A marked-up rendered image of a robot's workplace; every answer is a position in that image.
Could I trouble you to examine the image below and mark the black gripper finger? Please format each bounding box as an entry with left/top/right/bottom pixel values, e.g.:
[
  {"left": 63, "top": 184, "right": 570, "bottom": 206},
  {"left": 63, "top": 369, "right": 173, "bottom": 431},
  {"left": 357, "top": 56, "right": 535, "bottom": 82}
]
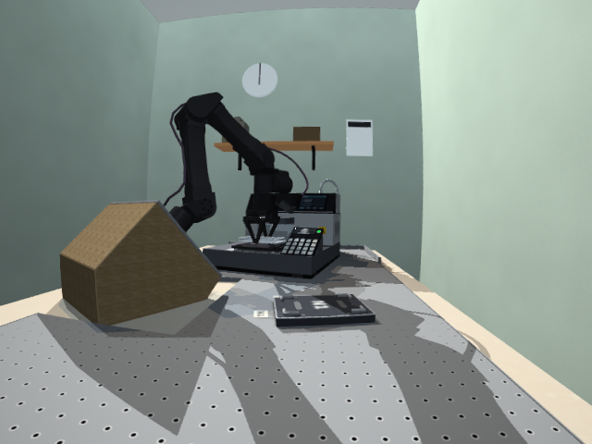
[
  {"left": 259, "top": 218, "right": 280, "bottom": 237},
  {"left": 243, "top": 218, "right": 266, "bottom": 243}
]

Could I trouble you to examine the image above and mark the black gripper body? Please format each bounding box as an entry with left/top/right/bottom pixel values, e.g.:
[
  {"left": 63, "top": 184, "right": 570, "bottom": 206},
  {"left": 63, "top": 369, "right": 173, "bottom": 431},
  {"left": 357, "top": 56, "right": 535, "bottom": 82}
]
[{"left": 243, "top": 191, "right": 280, "bottom": 219}]

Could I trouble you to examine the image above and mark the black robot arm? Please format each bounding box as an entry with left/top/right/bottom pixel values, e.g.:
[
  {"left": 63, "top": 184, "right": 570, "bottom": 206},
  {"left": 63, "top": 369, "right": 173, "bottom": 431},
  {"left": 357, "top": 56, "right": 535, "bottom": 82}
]
[{"left": 169, "top": 92, "right": 298, "bottom": 232}]

